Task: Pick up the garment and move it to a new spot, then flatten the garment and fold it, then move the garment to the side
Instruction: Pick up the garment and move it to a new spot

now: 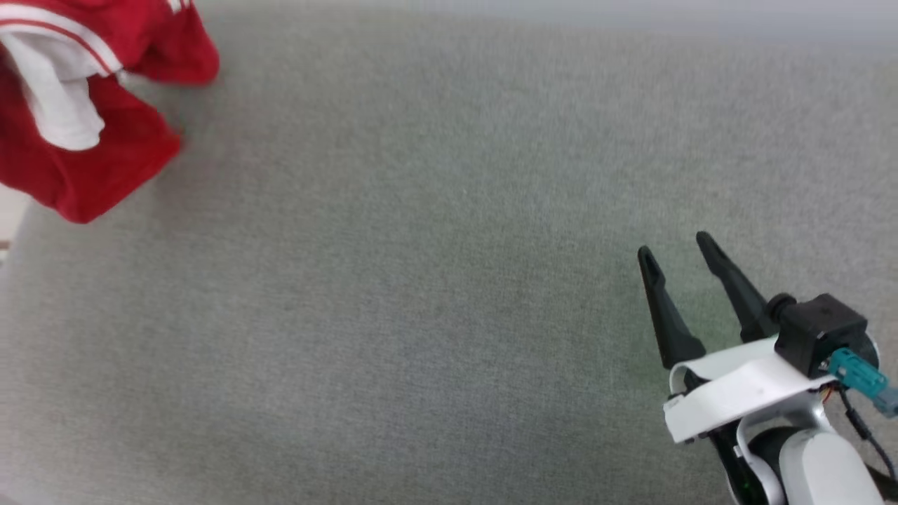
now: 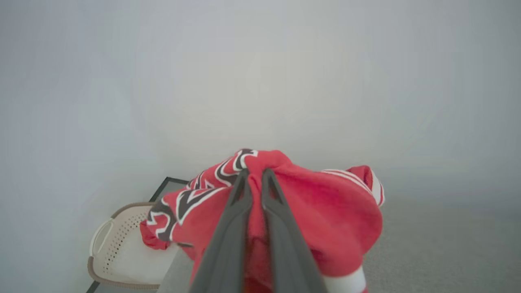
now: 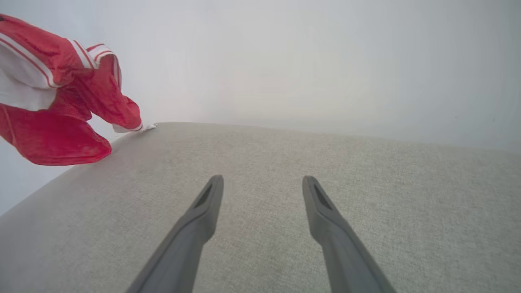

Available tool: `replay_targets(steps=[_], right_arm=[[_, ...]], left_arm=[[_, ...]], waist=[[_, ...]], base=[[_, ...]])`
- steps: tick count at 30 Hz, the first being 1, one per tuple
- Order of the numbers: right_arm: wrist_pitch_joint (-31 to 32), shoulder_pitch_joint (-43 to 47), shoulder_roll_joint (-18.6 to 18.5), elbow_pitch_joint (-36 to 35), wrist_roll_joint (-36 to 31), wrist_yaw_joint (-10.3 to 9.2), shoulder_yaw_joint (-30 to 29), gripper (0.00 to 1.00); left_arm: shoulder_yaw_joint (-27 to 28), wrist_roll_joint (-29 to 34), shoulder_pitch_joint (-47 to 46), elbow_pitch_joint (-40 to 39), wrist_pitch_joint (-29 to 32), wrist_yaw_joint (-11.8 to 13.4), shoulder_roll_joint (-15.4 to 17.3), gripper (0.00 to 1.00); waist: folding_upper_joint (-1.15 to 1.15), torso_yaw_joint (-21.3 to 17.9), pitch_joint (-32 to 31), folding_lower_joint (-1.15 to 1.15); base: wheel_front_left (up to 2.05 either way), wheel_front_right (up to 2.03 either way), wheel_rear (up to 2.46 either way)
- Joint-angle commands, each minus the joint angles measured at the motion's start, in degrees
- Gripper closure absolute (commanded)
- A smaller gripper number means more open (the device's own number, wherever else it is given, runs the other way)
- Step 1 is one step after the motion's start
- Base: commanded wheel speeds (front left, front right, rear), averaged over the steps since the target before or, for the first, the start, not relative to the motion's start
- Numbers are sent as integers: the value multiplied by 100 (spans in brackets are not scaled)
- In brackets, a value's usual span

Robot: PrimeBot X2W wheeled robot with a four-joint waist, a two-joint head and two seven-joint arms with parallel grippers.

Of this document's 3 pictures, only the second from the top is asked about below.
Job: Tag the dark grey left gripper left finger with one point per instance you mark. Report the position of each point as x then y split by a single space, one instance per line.
228 244

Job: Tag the red Bulls 23 jersey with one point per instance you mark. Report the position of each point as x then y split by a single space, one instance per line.
333 211

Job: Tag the cream perforated laundry basket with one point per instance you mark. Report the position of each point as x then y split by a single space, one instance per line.
126 260

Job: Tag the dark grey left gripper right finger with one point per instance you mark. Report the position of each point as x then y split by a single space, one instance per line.
287 252

